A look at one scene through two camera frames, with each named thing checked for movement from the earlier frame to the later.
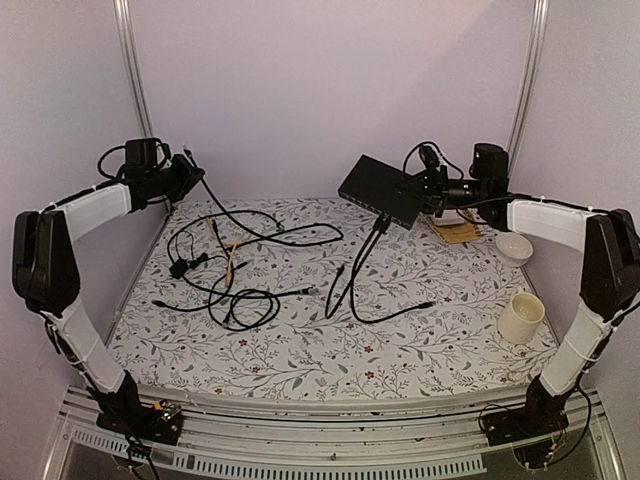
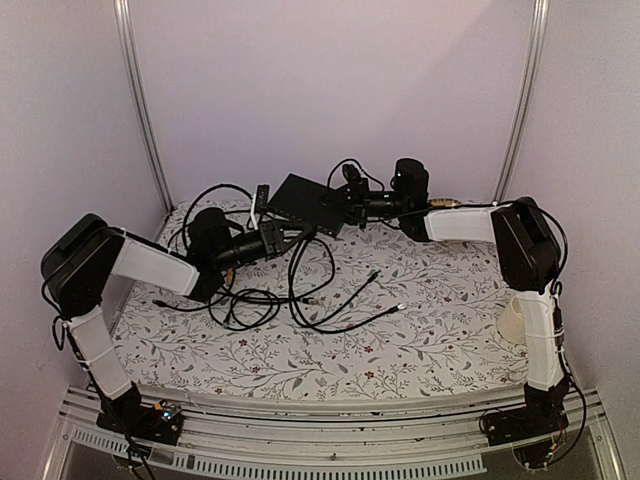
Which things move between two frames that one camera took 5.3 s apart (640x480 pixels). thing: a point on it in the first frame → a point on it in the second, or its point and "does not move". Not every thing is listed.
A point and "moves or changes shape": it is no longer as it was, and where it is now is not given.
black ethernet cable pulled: x=256 y=235 → x=203 y=195
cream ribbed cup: x=520 y=319 does not move
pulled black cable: x=279 y=294 moves or changes shape
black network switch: x=373 y=185 moves or changes shape
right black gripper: x=434 y=191 → x=355 y=202
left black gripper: x=189 y=178 → x=273 y=240
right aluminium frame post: x=530 y=79 does not move
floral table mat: x=318 y=294 does not move
